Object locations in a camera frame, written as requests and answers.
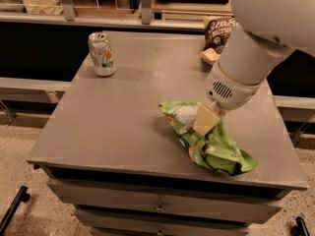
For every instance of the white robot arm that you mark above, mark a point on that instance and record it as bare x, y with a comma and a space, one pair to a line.
268, 32

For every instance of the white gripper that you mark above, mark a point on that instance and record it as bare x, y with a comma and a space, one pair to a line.
230, 91

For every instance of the black bar right floor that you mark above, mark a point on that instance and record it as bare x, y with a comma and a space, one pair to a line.
300, 228

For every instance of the grey metal bracket middle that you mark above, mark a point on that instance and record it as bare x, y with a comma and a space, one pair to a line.
146, 13

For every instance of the upper drawer with knob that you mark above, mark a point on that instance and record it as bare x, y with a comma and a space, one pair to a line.
233, 209

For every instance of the black bar floor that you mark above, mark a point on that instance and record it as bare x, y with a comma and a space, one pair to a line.
300, 228
21, 197

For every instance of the grey metal bracket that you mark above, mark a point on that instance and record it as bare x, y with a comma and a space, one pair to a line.
146, 13
70, 13

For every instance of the green rice chip bag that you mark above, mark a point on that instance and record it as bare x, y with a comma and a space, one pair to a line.
217, 151

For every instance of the black bar left floor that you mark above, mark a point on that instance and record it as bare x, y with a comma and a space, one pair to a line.
21, 197

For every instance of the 7up soda can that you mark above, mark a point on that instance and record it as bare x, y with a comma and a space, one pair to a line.
101, 53

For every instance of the grey metal bracket left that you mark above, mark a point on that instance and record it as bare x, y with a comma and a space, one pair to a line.
70, 13

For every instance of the lower drawer with knob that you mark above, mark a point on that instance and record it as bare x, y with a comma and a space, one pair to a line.
141, 224

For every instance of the brown yellow chip bag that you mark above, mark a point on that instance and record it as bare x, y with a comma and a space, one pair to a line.
217, 32

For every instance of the drawer with knob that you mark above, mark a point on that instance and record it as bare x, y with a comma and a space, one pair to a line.
141, 224
233, 209

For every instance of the grey drawer cabinet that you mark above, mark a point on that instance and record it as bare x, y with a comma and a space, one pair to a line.
111, 132

